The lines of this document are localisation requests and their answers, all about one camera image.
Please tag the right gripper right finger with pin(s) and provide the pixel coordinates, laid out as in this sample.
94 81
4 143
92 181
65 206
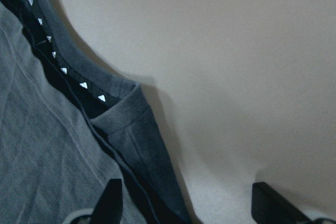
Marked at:
270 207

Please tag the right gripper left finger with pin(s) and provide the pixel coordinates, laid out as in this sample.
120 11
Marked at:
109 207

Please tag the black graphic t-shirt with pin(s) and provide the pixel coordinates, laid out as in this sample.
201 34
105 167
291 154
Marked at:
68 127

